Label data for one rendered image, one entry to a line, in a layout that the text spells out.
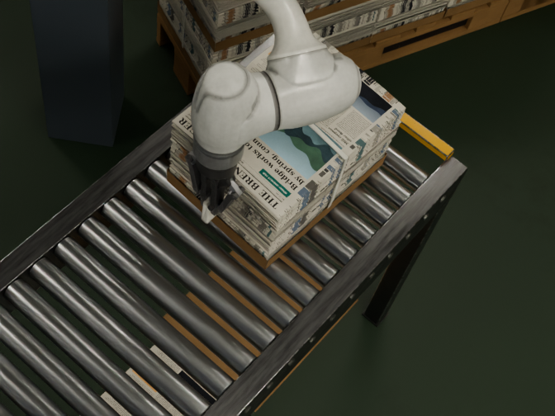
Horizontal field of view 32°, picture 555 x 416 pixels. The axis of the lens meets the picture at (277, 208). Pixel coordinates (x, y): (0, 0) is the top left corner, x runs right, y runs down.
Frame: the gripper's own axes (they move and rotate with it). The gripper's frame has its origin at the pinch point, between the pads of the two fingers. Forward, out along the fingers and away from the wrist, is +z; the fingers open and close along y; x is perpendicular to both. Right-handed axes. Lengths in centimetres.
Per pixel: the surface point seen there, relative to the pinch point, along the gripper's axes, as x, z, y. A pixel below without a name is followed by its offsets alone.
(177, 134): -4.2, -7.3, 13.1
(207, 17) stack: -66, 46, 57
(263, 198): -4.0, -9.7, -8.8
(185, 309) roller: 13.9, 13.2, -7.4
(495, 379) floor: -59, 93, -64
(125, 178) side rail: 1.0, 13.1, 21.8
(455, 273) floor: -79, 93, -36
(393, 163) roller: -43.2, 13.8, -16.3
